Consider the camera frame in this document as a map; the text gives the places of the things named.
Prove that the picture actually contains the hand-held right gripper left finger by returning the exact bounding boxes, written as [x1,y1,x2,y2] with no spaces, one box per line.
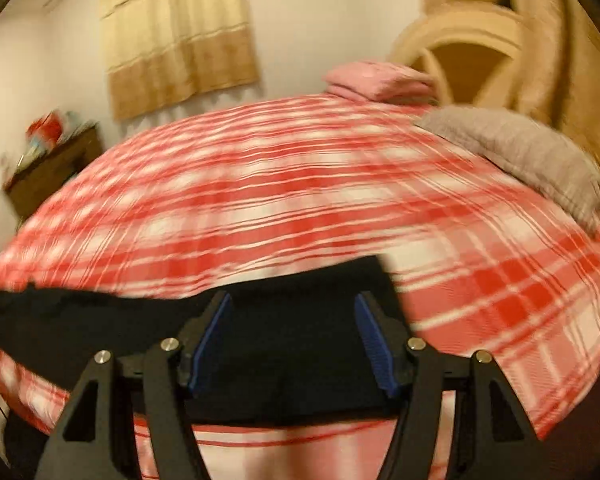
[34,291,233,480]

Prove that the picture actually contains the pink folded blanket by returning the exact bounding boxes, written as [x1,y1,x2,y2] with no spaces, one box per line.
[322,60,439,104]

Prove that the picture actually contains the red plaid bed sheet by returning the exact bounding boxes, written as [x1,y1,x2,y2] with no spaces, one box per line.
[0,92,600,480]

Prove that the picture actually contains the black pants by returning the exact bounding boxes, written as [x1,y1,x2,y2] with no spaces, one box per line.
[0,255,413,427]

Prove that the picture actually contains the brown wooden desk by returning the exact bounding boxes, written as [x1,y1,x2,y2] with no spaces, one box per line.
[2,124,106,222]

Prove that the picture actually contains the red gift bag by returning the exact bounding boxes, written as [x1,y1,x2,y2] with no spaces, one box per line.
[26,111,64,147]

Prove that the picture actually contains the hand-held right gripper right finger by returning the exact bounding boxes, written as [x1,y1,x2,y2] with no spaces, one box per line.
[355,291,548,480]

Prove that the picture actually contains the beige window curtain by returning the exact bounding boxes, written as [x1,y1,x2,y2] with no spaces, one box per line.
[96,0,261,122]

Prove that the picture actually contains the cream wooden headboard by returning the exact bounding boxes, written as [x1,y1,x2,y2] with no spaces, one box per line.
[387,7,527,111]

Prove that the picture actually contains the striped pillow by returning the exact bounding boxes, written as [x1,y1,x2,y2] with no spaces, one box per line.
[412,105,600,235]

